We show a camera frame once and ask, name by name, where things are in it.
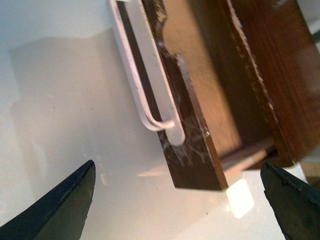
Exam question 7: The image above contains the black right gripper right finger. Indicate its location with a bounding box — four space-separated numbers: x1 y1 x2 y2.
260 160 320 240

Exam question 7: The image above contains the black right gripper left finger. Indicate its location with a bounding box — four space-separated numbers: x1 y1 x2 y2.
0 160 96 240

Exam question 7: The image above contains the white drawer handle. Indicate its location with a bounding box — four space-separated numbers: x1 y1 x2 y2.
106 0 186 146

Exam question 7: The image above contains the dark wooden drawer cabinet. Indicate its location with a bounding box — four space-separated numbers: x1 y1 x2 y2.
190 0 320 167

